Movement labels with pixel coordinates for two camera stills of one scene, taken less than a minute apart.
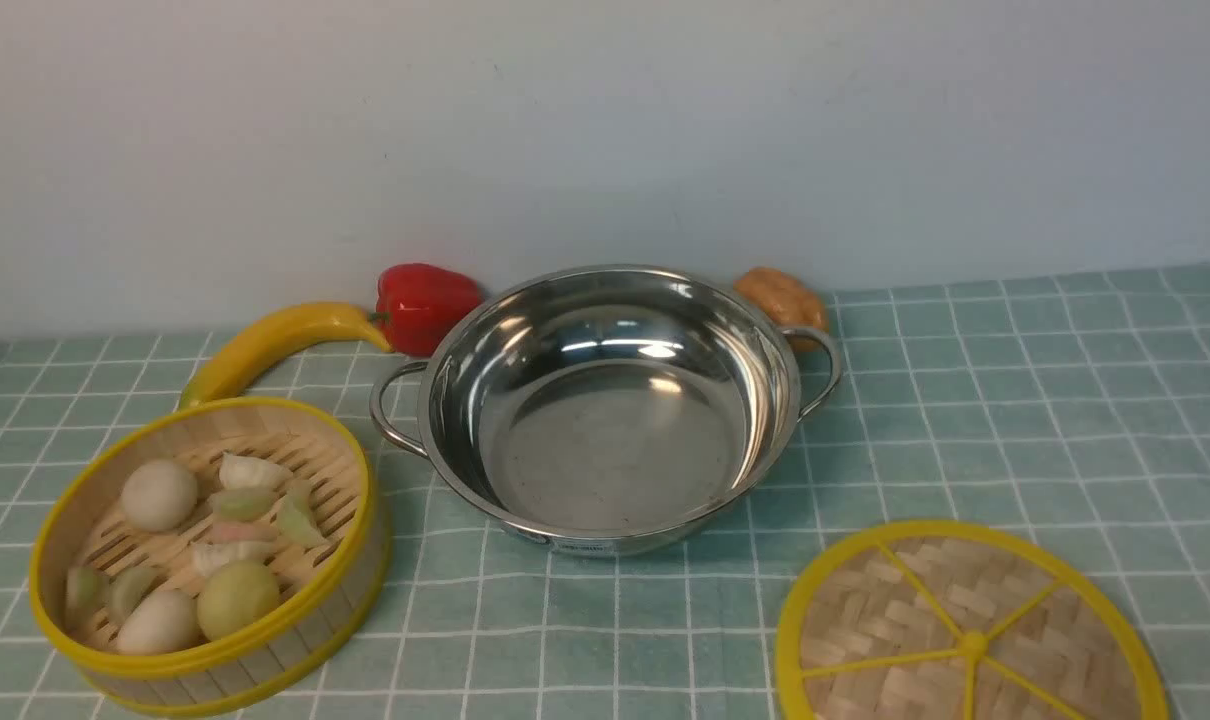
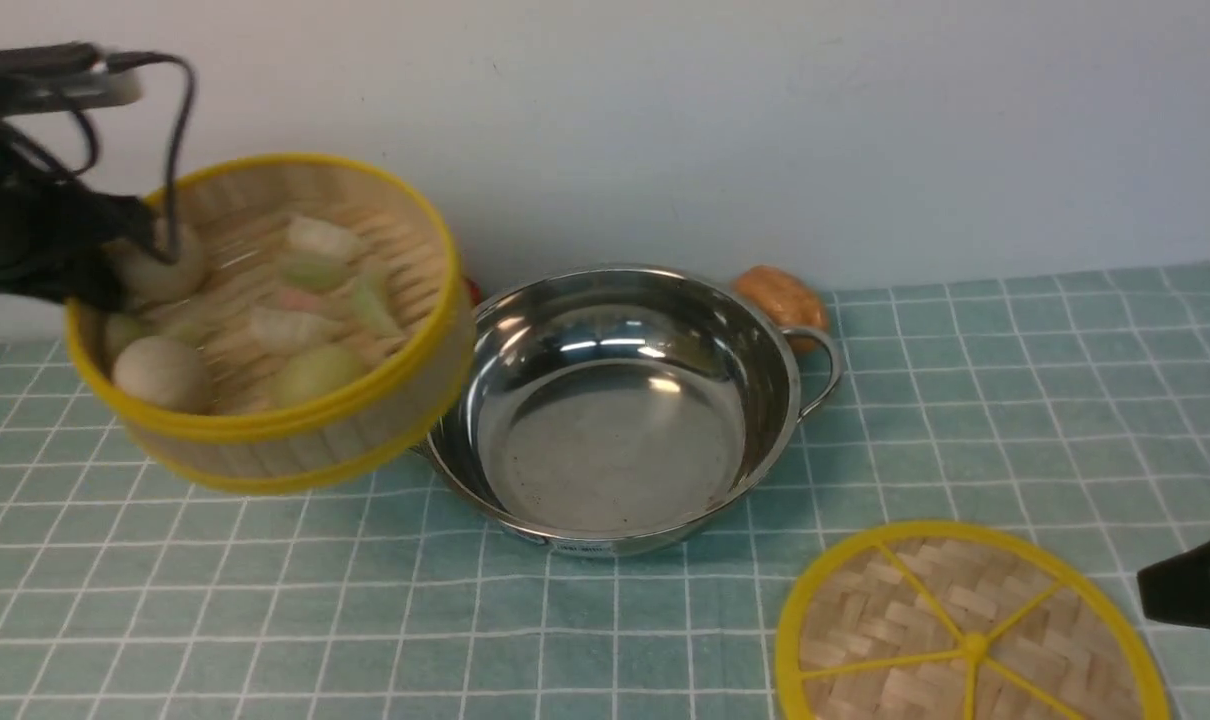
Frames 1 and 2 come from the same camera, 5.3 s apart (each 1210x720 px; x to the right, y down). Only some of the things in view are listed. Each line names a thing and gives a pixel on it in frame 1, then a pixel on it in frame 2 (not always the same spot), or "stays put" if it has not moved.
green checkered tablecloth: (1104, 416) stays put
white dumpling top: (252, 471) -> (321, 239)
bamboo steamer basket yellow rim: (207, 555) -> (293, 322)
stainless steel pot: (604, 408) stays put
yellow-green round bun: (236, 595) -> (313, 375)
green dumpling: (87, 591) -> (121, 331)
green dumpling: (243, 503) -> (314, 273)
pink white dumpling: (235, 541) -> (293, 321)
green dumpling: (296, 522) -> (371, 305)
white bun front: (158, 623) -> (166, 370)
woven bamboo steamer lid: (965, 620) stays put
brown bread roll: (788, 300) stays put
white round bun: (159, 495) -> (151, 282)
